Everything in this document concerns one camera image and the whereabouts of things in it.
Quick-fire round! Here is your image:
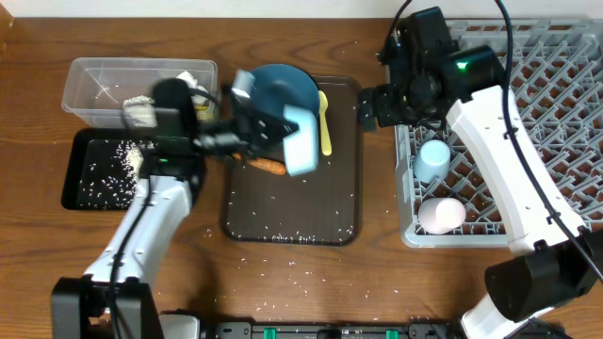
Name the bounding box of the light blue rice bowl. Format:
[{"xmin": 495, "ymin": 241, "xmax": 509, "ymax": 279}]
[{"xmin": 283, "ymin": 105, "xmax": 319, "ymax": 176}]

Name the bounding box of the orange carrot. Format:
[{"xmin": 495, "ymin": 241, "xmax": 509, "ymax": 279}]
[{"xmin": 232, "ymin": 153, "xmax": 287, "ymax": 175}]

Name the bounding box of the dark blue plate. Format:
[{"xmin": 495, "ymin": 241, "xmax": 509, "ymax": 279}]
[{"xmin": 233, "ymin": 64, "xmax": 319, "ymax": 125}]

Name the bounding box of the yellow green snack wrapper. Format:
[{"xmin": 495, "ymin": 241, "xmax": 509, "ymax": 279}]
[{"xmin": 195, "ymin": 104, "xmax": 213, "ymax": 121}]

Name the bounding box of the small light blue cup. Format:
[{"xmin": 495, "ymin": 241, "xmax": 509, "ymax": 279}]
[{"xmin": 413, "ymin": 139, "xmax": 450, "ymax": 184}]

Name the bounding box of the grey paper ball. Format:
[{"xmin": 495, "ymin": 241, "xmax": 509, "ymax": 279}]
[{"xmin": 122, "ymin": 95, "xmax": 156, "ymax": 128}]

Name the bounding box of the pink plastic cup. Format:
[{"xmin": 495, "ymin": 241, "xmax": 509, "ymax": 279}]
[{"xmin": 417, "ymin": 198, "xmax": 466, "ymax": 234}]

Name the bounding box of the pile of white rice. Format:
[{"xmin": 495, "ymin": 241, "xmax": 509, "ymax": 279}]
[{"xmin": 75, "ymin": 139, "xmax": 155, "ymax": 210}]

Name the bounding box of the white paper napkin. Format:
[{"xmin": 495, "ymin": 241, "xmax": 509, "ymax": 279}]
[{"xmin": 176, "ymin": 72, "xmax": 207, "ymax": 94}]

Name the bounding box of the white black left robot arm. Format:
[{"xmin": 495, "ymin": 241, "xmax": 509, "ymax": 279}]
[{"xmin": 51, "ymin": 106, "xmax": 302, "ymax": 338}]

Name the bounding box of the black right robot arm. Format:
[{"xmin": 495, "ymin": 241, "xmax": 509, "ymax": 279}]
[{"xmin": 359, "ymin": 45, "xmax": 602, "ymax": 338}]

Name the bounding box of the grey dishwasher rack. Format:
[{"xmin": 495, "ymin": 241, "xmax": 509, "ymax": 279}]
[{"xmin": 395, "ymin": 20, "xmax": 602, "ymax": 248}]

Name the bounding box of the black waste tray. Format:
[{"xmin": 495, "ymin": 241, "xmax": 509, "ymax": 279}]
[{"xmin": 61, "ymin": 127, "xmax": 206, "ymax": 212}]

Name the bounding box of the clear plastic waste bin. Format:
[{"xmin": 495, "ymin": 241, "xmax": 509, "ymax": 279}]
[{"xmin": 61, "ymin": 57, "xmax": 218, "ymax": 128}]

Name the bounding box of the yellow plastic spoon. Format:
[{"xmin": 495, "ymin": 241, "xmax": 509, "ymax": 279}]
[{"xmin": 318, "ymin": 90, "xmax": 333, "ymax": 156}]

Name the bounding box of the dark brown serving tray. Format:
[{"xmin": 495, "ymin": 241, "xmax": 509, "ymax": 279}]
[{"xmin": 220, "ymin": 76, "xmax": 363, "ymax": 246}]

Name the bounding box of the black rail at table edge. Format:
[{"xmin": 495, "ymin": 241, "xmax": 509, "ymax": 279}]
[{"xmin": 159, "ymin": 308, "xmax": 574, "ymax": 339}]

